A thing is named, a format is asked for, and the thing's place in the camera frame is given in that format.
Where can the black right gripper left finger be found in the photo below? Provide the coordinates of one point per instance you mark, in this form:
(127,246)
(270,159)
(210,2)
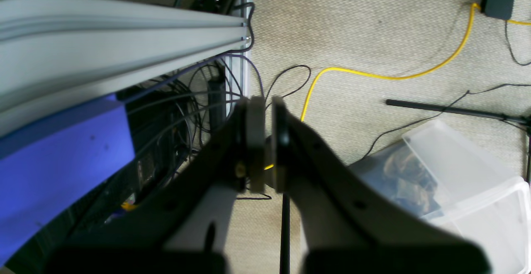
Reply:
(182,228)

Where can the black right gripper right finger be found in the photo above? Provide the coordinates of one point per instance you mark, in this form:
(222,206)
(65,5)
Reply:
(349,227)

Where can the blue purple panel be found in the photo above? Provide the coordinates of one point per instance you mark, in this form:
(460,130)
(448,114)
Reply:
(50,164)

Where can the clear plastic storage bin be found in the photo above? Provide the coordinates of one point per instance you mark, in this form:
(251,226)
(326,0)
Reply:
(438,175)

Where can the black tripod leg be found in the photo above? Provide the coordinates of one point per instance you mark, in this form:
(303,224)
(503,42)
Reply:
(525,121)

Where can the grey aluminium frame rail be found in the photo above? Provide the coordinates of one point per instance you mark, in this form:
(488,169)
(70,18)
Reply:
(55,54)

